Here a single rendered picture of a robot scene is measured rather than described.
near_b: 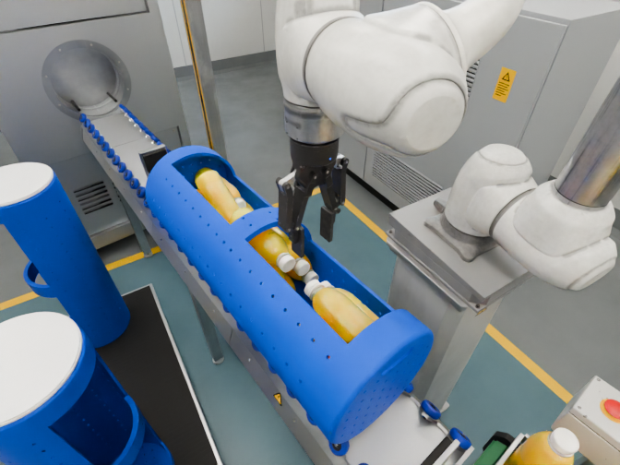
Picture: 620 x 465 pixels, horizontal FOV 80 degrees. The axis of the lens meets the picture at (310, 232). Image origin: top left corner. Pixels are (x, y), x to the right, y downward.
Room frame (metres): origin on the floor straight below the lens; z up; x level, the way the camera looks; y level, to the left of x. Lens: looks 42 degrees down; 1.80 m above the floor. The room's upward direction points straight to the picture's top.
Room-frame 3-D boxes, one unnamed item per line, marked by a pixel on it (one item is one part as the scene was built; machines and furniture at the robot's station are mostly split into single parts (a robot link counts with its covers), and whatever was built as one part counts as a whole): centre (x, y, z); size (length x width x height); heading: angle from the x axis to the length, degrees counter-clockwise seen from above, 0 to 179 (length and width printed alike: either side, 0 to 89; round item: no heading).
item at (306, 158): (0.52, -0.01, 1.49); 0.08 x 0.07 x 0.09; 129
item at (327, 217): (0.54, -0.03, 1.33); 0.03 x 0.01 x 0.07; 39
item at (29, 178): (1.12, 1.08, 1.03); 0.28 x 0.28 x 0.01
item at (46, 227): (1.12, 1.08, 0.59); 0.28 x 0.28 x 0.88
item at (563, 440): (0.23, -0.43, 1.11); 0.04 x 0.04 x 0.02
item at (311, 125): (0.52, -0.01, 1.56); 0.09 x 0.09 x 0.06
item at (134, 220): (1.77, 1.09, 0.31); 0.06 x 0.06 x 0.63; 39
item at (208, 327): (1.00, 0.48, 0.31); 0.06 x 0.06 x 0.63; 39
